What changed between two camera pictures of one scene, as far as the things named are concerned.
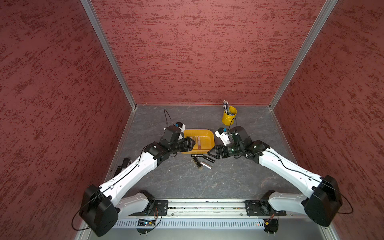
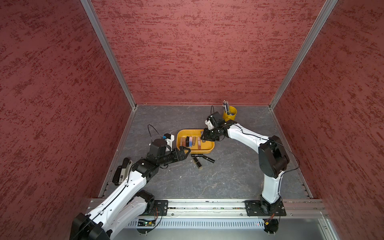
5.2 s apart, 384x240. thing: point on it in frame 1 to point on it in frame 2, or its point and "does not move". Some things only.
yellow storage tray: x=204 y=139 does not move
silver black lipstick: x=206 y=165 to x=203 y=137
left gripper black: x=187 y=145 to x=175 y=152
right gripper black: x=217 y=148 to x=207 y=137
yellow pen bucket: x=228 y=119 does not move
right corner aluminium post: x=303 y=53 does not move
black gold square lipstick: x=197 y=162 does not move
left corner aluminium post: x=98 y=26 does not move
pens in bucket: x=225 y=104 does not move
